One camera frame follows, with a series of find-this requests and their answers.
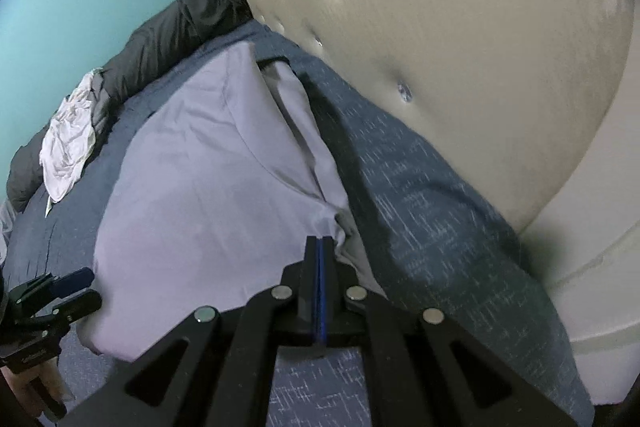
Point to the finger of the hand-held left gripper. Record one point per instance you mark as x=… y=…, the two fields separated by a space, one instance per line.
x=80 y=304
x=75 y=279

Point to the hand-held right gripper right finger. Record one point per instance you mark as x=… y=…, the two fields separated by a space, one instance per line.
x=326 y=297

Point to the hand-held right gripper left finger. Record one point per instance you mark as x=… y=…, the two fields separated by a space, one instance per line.
x=312 y=297

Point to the grey jacket with black lining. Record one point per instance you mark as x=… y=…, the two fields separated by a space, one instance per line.
x=200 y=182

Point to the person's left hand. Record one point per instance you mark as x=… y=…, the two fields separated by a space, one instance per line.
x=47 y=384

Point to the white garment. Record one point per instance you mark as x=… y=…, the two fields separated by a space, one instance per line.
x=65 y=147

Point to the blue patterned bed sheet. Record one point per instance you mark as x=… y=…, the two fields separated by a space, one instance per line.
x=425 y=207

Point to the dark grey garment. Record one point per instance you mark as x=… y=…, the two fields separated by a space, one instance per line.
x=102 y=107

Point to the cream tufted headboard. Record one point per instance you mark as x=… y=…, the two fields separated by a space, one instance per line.
x=450 y=7

